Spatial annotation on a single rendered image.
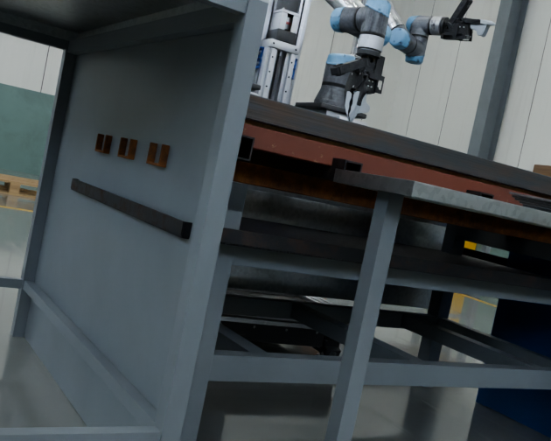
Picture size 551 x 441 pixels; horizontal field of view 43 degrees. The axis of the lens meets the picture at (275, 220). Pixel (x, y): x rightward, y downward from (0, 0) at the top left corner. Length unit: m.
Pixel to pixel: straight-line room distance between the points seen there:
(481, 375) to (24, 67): 10.44
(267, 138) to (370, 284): 0.38
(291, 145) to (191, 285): 0.44
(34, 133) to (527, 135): 7.75
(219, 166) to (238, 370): 0.55
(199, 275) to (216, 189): 0.16
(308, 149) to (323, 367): 0.54
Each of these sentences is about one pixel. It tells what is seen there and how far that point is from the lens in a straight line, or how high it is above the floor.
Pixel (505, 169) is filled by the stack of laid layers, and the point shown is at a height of 0.85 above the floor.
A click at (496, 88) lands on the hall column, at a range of 12.18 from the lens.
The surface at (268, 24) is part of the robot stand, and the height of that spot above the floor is 1.32.
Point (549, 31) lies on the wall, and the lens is 12.04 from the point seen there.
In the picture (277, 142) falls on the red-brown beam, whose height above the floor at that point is 0.78.
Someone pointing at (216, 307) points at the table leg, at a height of 0.40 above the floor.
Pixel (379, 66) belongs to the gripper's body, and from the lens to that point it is 2.17.
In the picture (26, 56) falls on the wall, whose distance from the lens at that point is 11.94.
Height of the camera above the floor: 0.70
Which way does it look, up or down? 3 degrees down
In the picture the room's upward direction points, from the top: 12 degrees clockwise
